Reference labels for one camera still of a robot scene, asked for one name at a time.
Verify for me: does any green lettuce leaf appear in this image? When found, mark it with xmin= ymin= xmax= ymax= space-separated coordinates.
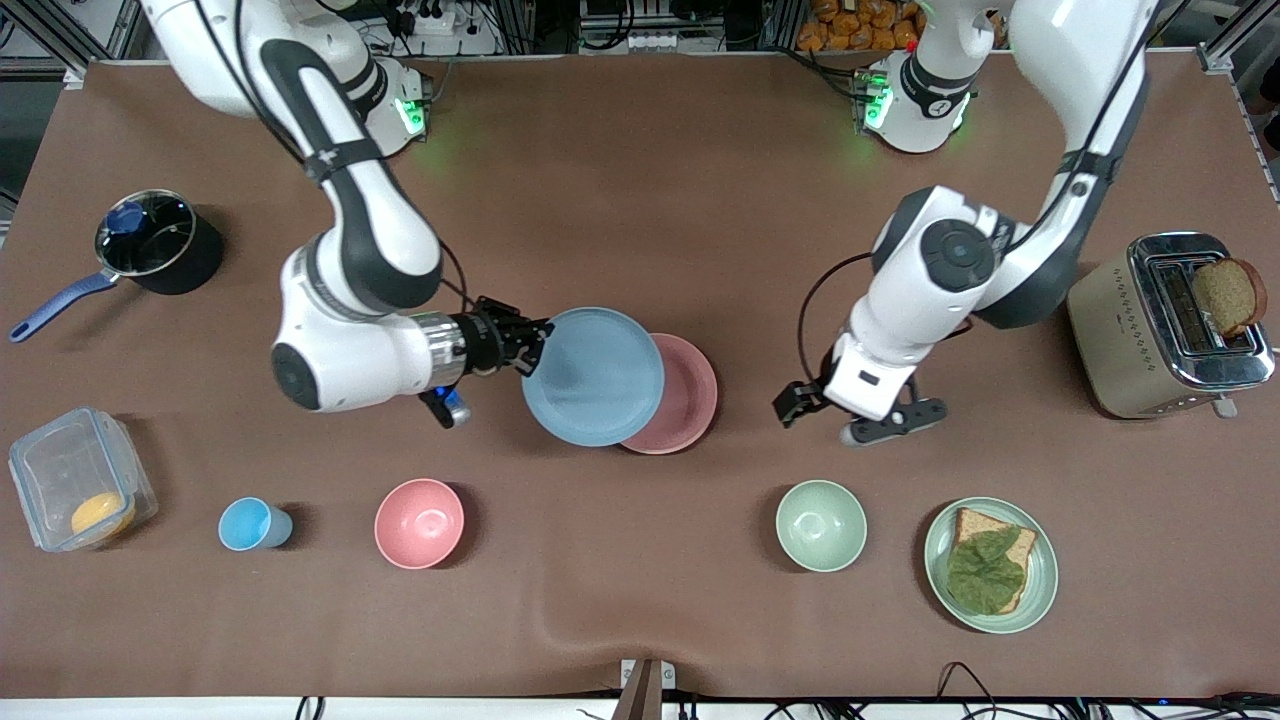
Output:
xmin=946 ymin=527 xmax=1028 ymax=616

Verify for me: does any brown table cloth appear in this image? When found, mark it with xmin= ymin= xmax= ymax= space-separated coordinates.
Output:
xmin=0 ymin=52 xmax=1280 ymax=701

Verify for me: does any dark toast slice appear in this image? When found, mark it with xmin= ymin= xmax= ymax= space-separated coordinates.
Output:
xmin=1192 ymin=258 xmax=1269 ymax=339

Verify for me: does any white power strip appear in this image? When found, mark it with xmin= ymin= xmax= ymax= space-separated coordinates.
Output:
xmin=385 ymin=0 xmax=471 ymax=37

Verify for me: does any pink plate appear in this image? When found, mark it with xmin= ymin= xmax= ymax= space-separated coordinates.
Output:
xmin=620 ymin=333 xmax=719 ymax=456

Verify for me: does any glass lid blue knob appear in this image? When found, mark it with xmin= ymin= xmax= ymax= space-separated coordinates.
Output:
xmin=95 ymin=190 xmax=197 ymax=280

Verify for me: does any black pot blue handle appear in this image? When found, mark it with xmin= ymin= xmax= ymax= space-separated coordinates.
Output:
xmin=10 ymin=190 xmax=224 ymax=344

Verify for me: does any brown bread slice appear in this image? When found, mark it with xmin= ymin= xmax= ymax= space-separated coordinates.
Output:
xmin=950 ymin=507 xmax=1039 ymax=615

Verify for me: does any green plate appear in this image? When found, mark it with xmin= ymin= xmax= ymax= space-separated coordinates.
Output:
xmin=923 ymin=497 xmax=1060 ymax=635

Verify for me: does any blue cup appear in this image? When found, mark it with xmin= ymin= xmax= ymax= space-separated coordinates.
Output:
xmin=218 ymin=497 xmax=294 ymax=552

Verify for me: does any aluminium frame profile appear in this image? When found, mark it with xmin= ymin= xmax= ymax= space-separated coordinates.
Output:
xmin=1195 ymin=0 xmax=1280 ymax=77
xmin=0 ymin=0 xmax=146 ymax=79

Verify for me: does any pink bowl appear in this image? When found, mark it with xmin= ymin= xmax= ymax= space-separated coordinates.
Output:
xmin=374 ymin=478 xmax=466 ymax=571

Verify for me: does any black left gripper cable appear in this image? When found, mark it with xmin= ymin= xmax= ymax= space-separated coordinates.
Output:
xmin=797 ymin=0 xmax=1166 ymax=391

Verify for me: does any beige chrome toaster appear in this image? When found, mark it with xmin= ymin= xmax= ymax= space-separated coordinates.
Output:
xmin=1066 ymin=232 xmax=1278 ymax=420

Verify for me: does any clear plastic container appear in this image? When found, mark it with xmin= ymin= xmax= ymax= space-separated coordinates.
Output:
xmin=8 ymin=406 xmax=159 ymax=553

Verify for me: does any blue plate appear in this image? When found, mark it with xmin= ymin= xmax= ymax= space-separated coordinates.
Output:
xmin=521 ymin=306 xmax=667 ymax=448

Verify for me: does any yellow round food piece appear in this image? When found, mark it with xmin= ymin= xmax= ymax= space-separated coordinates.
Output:
xmin=70 ymin=492 xmax=137 ymax=539

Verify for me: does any green bowl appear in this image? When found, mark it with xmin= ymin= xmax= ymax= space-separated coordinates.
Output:
xmin=775 ymin=480 xmax=869 ymax=574

